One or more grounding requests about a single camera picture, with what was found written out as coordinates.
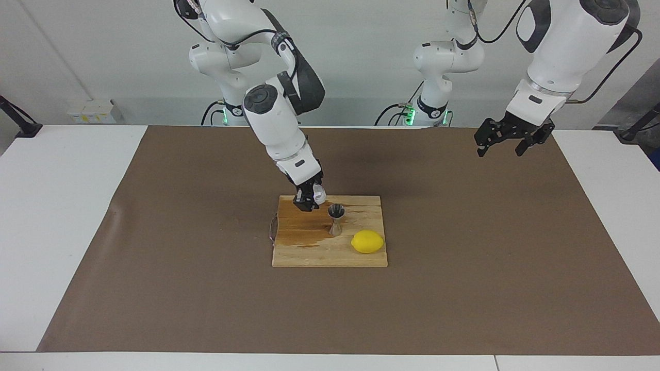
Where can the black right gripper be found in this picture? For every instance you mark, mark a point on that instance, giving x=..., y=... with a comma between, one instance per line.
x=305, y=186

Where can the black clamp stand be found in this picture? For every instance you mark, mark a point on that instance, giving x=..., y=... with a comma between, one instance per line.
x=631, y=134
x=26, y=129

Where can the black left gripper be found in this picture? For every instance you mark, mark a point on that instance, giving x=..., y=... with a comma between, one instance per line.
x=526, y=126

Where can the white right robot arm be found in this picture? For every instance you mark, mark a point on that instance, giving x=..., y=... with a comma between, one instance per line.
x=278, y=123

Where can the wooden cutting board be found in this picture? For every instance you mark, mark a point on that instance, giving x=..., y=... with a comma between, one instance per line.
x=325, y=252

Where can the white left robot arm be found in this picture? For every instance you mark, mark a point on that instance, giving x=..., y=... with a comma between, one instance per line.
x=562, y=46

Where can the steel jigger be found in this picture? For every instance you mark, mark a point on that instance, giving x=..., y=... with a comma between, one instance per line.
x=336, y=219

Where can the yellow lemon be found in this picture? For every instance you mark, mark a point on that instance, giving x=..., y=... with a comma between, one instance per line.
x=367, y=241

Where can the brown paper mat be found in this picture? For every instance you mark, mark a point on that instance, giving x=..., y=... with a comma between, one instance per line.
x=206, y=293

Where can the blue object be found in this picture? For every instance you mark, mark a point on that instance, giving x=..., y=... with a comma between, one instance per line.
x=656, y=159

